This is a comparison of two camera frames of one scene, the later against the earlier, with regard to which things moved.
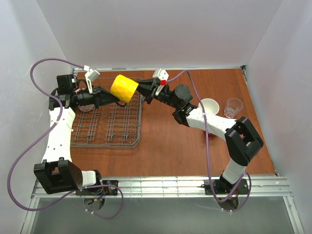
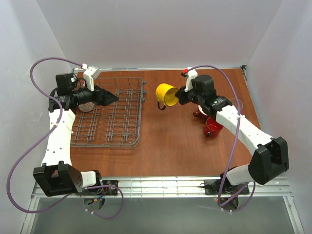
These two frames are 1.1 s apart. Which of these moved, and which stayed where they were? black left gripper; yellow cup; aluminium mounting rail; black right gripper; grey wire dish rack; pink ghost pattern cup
Moved: black right gripper; yellow cup
Stayed: grey wire dish rack; black left gripper; pink ghost pattern cup; aluminium mounting rail
